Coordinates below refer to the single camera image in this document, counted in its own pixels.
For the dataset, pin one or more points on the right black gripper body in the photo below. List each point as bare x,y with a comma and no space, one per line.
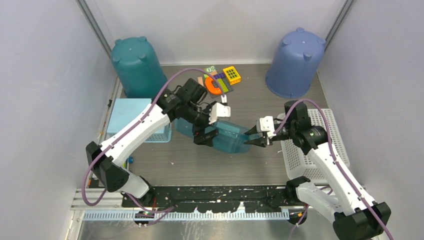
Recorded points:
283,133

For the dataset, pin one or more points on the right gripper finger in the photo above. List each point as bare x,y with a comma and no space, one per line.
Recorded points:
260,142
256,129

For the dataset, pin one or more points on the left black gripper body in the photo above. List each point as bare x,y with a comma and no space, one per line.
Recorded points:
200,121

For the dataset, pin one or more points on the teal bottom basket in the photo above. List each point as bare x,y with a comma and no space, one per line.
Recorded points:
230,138

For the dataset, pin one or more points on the white plastic basket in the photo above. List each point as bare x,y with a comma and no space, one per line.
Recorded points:
297,164

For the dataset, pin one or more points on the teal plastic bucket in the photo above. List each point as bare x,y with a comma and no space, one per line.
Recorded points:
137,67

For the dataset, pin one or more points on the blue plastic bucket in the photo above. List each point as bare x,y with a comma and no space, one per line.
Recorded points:
295,62

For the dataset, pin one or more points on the light blue basket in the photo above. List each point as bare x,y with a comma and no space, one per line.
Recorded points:
127,109

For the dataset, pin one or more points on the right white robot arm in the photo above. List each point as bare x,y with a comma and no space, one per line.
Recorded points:
353,212

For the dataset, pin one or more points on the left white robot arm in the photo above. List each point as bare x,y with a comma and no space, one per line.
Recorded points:
107,158

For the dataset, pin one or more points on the orange horseshoe toy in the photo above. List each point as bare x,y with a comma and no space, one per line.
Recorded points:
212,86

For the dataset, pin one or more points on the lime green building brick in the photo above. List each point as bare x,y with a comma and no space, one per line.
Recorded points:
223,85

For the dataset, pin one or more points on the beige toy block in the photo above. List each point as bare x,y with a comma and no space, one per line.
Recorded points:
200,81

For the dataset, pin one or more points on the green patterned toy tile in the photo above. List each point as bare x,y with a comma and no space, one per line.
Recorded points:
211,70

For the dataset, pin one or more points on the yellow grid toy block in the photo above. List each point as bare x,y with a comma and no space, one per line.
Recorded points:
232,75

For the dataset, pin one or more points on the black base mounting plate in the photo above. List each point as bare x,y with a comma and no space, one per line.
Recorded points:
220,198

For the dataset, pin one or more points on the toy train blocks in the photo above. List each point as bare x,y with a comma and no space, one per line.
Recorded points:
128,162

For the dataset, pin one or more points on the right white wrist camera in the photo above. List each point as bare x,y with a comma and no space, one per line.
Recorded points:
266,126

